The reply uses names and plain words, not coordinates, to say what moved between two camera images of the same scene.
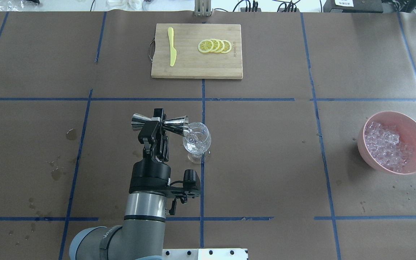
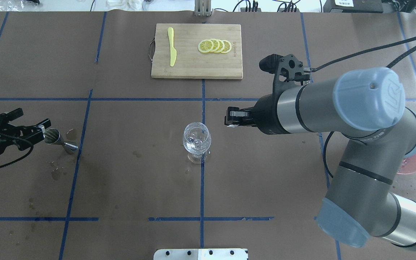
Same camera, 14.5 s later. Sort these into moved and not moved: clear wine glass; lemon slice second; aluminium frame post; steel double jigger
Moved: steel double jigger
Not moved: lemon slice second; aluminium frame post; clear wine glass
